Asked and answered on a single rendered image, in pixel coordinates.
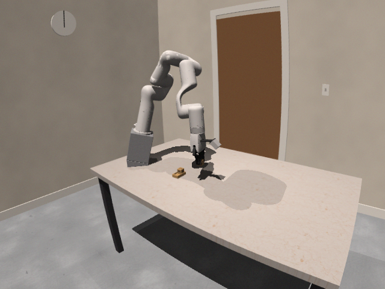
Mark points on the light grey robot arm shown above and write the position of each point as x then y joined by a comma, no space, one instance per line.
161,78

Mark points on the wooden tray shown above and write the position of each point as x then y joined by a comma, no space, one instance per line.
176,175

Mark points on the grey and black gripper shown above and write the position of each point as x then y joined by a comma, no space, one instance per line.
197,145

